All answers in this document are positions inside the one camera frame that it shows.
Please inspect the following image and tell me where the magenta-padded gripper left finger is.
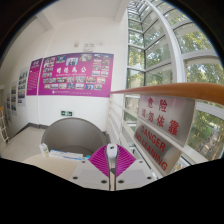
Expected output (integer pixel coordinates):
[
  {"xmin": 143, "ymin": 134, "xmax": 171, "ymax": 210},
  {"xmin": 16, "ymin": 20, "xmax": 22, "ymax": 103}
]
[{"xmin": 69, "ymin": 144, "xmax": 112, "ymax": 192}]

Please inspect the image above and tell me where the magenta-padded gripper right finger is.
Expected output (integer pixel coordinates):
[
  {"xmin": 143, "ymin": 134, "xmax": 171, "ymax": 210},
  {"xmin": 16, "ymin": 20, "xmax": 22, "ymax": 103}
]
[{"xmin": 114, "ymin": 145, "xmax": 157, "ymax": 192}]

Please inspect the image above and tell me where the grey round-backed chair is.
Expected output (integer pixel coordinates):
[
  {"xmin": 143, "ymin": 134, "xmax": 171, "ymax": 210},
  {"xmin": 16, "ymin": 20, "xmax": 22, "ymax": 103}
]
[{"xmin": 41, "ymin": 117, "xmax": 108, "ymax": 158}]

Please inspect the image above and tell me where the white metal balustrade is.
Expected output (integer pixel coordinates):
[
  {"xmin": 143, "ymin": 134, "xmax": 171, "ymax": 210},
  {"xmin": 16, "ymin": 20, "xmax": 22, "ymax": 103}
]
[{"xmin": 107, "ymin": 92, "xmax": 204, "ymax": 169}]

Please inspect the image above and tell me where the silver red-lettered warning sign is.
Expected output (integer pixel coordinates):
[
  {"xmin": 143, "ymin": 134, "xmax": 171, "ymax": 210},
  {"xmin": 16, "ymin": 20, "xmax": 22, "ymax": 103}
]
[{"xmin": 133, "ymin": 94, "xmax": 196, "ymax": 177}]

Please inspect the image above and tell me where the orange wooden handrail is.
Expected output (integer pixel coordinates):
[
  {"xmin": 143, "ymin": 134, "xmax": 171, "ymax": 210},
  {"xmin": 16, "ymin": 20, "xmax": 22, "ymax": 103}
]
[{"xmin": 109, "ymin": 82, "xmax": 224, "ymax": 107}]

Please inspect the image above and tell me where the large magenta photo poster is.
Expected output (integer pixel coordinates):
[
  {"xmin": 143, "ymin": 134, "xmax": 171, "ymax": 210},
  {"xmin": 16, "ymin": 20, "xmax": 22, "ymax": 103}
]
[{"xmin": 37, "ymin": 52, "xmax": 115, "ymax": 98}]

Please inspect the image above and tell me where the white stair railing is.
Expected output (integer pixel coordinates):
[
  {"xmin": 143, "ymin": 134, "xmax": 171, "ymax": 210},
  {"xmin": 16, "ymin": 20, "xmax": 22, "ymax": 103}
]
[{"xmin": 0, "ymin": 106, "xmax": 9, "ymax": 144}]

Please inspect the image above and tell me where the narrow magenta text poster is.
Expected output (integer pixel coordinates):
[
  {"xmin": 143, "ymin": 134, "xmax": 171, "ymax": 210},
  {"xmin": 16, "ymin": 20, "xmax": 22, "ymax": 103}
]
[{"xmin": 26, "ymin": 57, "xmax": 44, "ymax": 97}]

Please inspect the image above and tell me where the white wall photo board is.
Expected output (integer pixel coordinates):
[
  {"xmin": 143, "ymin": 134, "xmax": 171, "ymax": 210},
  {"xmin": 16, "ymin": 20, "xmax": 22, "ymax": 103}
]
[
  {"xmin": 10, "ymin": 81, "xmax": 18, "ymax": 116},
  {"xmin": 5, "ymin": 92, "xmax": 12, "ymax": 121},
  {"xmin": 17, "ymin": 68, "xmax": 29, "ymax": 108}
]

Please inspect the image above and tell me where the white-framed glass window wall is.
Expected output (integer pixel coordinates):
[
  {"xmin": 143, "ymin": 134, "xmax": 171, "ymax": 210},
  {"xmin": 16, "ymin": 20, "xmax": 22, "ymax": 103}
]
[{"xmin": 124, "ymin": 0, "xmax": 224, "ymax": 161}]

